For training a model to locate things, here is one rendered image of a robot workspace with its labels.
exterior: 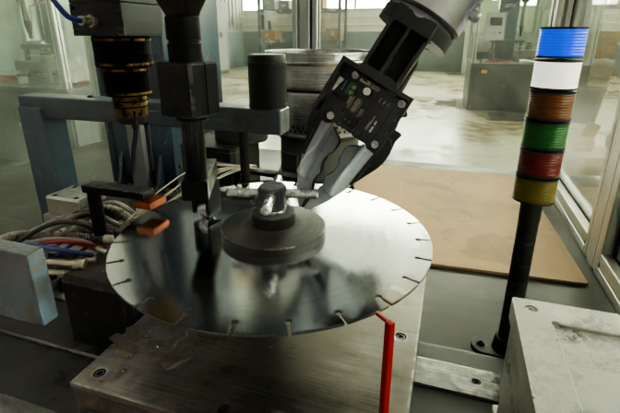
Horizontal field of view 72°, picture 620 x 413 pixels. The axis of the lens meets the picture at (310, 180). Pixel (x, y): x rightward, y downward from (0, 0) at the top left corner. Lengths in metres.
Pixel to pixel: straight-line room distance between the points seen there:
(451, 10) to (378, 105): 0.10
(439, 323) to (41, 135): 0.76
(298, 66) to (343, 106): 0.69
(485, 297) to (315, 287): 0.45
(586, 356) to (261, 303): 0.27
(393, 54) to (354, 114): 0.06
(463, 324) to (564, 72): 0.38
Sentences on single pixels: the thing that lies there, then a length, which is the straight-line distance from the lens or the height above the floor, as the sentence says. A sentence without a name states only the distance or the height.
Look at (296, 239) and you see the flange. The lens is 0.43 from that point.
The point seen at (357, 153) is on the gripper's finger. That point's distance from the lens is 0.41.
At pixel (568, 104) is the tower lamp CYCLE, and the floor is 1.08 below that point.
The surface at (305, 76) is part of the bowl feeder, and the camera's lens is 1.06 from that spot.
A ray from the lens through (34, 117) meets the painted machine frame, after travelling 0.93.
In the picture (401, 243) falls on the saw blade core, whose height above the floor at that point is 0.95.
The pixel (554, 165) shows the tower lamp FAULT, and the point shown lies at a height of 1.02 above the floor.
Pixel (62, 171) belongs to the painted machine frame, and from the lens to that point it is 0.95.
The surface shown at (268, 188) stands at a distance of 0.43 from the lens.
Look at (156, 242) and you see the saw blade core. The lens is 0.47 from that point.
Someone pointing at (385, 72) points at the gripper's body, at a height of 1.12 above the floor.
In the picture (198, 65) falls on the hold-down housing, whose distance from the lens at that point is 0.41.
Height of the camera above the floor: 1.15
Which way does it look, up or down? 19 degrees down
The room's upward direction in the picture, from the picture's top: straight up
